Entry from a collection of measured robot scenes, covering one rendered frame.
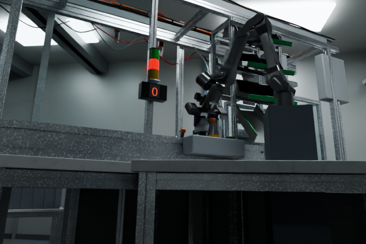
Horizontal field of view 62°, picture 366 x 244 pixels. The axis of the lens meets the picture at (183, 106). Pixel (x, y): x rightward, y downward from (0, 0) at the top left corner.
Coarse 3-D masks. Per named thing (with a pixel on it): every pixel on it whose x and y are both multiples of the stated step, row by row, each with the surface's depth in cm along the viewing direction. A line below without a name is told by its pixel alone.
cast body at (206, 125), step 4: (204, 116) 129; (200, 120) 127; (204, 120) 128; (200, 124) 126; (204, 124) 126; (208, 124) 128; (196, 128) 129; (200, 128) 126; (204, 128) 126; (208, 128) 126; (196, 132) 129
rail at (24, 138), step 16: (16, 128) 81; (32, 128) 82; (48, 128) 84; (64, 128) 86; (80, 128) 88; (96, 128) 90; (0, 144) 77; (16, 144) 79; (32, 144) 81; (48, 144) 83; (64, 144) 85; (80, 144) 87; (96, 144) 89; (112, 144) 91; (128, 144) 93; (144, 144) 96; (160, 144) 98; (176, 144) 102; (112, 160) 90; (128, 160) 92
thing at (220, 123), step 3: (207, 114) 229; (219, 120) 225; (222, 120) 226; (219, 123) 224; (222, 123) 226; (219, 126) 223; (222, 126) 225; (219, 129) 223; (222, 129) 225; (219, 132) 222; (222, 132) 224; (207, 135) 225; (219, 135) 222; (222, 135) 223
